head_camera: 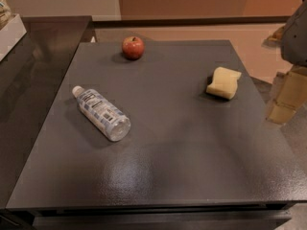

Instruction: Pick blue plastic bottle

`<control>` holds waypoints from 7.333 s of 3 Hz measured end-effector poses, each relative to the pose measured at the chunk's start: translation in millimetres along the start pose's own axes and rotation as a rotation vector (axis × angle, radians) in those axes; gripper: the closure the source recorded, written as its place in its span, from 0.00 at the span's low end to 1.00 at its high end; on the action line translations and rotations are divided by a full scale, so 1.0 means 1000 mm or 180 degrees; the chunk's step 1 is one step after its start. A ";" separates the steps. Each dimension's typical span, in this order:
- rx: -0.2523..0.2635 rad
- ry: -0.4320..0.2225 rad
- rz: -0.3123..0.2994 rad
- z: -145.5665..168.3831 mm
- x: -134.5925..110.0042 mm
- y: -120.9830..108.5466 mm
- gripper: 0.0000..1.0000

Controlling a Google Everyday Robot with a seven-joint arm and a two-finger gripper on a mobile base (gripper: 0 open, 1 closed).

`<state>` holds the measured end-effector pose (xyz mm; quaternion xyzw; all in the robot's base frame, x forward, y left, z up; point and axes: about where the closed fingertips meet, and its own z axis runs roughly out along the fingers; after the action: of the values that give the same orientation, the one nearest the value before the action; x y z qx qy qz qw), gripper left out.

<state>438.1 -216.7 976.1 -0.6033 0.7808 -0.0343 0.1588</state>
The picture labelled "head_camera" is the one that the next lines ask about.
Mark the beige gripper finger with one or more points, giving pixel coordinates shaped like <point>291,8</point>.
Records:
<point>288,94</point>

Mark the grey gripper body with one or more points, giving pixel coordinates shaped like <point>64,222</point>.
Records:
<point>295,37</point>

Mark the clear blue-labelled plastic bottle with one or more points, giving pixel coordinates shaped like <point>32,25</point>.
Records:
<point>106,117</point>

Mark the yellow sponge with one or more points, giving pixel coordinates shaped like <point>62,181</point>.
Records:
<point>224,83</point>

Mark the red apple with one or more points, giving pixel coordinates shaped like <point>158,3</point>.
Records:
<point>133,47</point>

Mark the dark side table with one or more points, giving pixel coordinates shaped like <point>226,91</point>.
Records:
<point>30,76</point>

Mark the white box at left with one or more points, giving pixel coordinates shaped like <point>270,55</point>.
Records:
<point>10,35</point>

